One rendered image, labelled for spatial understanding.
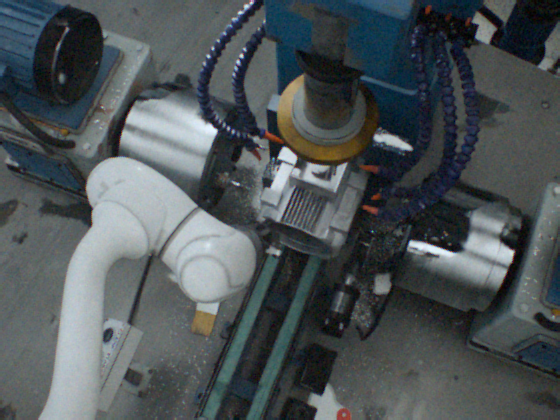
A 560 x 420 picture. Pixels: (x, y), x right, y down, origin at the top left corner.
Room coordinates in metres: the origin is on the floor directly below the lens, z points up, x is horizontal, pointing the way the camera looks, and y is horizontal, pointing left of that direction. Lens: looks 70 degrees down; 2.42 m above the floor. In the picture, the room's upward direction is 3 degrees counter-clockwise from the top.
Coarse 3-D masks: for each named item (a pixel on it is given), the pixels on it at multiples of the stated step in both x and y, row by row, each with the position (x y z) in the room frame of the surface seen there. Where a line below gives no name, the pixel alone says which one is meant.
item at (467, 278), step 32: (448, 192) 0.48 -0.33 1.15; (480, 192) 0.48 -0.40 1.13; (416, 224) 0.41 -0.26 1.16; (448, 224) 0.41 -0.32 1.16; (480, 224) 0.40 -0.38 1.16; (512, 224) 0.41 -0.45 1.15; (416, 256) 0.36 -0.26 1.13; (448, 256) 0.35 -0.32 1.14; (480, 256) 0.34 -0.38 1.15; (512, 256) 0.36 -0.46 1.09; (416, 288) 0.31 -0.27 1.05; (448, 288) 0.30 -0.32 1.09; (480, 288) 0.29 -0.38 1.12
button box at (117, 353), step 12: (108, 324) 0.27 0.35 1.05; (120, 324) 0.26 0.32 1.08; (120, 336) 0.24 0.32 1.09; (132, 336) 0.24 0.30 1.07; (108, 348) 0.22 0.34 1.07; (120, 348) 0.22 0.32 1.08; (132, 348) 0.22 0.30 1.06; (108, 360) 0.19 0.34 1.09; (120, 360) 0.19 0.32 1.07; (108, 372) 0.17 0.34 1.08; (120, 372) 0.17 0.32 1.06; (108, 384) 0.15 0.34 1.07; (108, 396) 0.13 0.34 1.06; (108, 408) 0.11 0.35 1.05
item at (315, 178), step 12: (300, 168) 0.56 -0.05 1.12; (312, 168) 0.55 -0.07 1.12; (324, 168) 0.55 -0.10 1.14; (348, 168) 0.56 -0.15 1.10; (300, 180) 0.52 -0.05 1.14; (312, 180) 0.53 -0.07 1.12; (324, 180) 0.53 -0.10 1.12; (336, 180) 0.53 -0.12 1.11; (312, 192) 0.51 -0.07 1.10; (324, 192) 0.50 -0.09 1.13; (336, 192) 0.50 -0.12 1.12
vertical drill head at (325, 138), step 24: (336, 24) 0.53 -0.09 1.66; (312, 48) 0.54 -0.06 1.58; (336, 48) 0.52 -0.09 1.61; (288, 96) 0.61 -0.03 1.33; (312, 96) 0.54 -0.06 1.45; (336, 96) 0.52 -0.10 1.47; (360, 96) 0.59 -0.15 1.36; (288, 120) 0.56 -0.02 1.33; (312, 120) 0.54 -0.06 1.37; (336, 120) 0.52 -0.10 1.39; (360, 120) 0.54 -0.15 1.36; (288, 144) 0.52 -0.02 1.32; (312, 144) 0.51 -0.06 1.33; (336, 144) 0.51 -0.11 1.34; (360, 144) 0.50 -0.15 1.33; (336, 168) 0.51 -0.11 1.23
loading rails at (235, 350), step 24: (264, 264) 0.41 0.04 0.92; (312, 264) 0.41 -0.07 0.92; (264, 288) 0.36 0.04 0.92; (312, 288) 0.35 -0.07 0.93; (240, 312) 0.30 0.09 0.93; (288, 312) 0.30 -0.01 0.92; (240, 336) 0.25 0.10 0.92; (288, 336) 0.25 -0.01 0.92; (240, 360) 0.21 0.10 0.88; (288, 360) 0.20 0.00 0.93; (216, 384) 0.16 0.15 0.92; (240, 384) 0.16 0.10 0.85; (264, 384) 0.15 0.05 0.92; (216, 408) 0.11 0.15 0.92; (264, 408) 0.10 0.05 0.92
